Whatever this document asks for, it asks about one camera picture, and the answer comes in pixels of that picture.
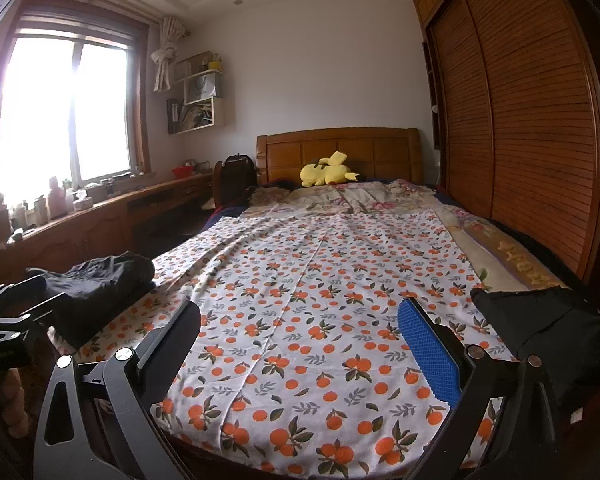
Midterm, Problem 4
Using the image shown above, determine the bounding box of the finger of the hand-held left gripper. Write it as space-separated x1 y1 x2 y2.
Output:
0 290 78 346
0 275 48 312

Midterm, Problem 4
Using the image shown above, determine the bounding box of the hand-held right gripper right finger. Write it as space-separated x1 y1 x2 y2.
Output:
397 297 566 480

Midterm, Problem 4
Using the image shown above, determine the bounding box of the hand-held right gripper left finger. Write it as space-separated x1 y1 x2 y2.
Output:
32 301 202 480

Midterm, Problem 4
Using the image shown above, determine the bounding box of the black jacket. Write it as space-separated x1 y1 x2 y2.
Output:
27 252 156 348

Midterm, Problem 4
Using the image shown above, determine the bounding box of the pile of black clothes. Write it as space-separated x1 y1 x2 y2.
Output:
470 285 600 411

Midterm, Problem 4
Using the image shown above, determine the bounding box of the person's left hand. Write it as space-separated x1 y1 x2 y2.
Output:
0 367 32 441

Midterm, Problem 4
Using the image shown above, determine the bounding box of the pink bottle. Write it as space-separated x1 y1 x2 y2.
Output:
47 176 68 219

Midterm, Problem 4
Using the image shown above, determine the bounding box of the wooden desk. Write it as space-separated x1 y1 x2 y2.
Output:
0 172 213 271

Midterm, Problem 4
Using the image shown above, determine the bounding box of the yellow patterned blanket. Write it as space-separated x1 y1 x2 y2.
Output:
440 200 566 291

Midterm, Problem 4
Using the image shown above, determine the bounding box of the wooden bed with orange-print sheet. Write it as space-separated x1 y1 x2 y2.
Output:
45 210 596 480

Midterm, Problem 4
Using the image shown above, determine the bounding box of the floral quilt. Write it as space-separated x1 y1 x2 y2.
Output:
250 180 441 218

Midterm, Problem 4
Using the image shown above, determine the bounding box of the black backpack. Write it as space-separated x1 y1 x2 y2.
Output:
212 154 256 208

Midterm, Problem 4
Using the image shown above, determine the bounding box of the wooden framed window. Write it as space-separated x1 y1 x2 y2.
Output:
0 2 148 186

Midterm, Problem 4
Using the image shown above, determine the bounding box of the yellow plush toy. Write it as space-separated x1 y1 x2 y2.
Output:
300 151 358 188

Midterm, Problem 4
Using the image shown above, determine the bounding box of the wooden headboard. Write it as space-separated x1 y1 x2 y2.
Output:
256 127 425 186

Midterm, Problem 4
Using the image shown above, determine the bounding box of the white paper bag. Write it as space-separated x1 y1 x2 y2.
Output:
192 74 216 100

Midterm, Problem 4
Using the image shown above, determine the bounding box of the wooden slatted wardrobe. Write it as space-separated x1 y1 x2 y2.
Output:
412 0 600 286

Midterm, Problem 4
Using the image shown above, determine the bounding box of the tied white curtain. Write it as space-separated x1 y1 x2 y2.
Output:
151 16 186 92

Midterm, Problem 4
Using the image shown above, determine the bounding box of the white wall shelf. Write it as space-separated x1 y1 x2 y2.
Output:
167 51 227 136

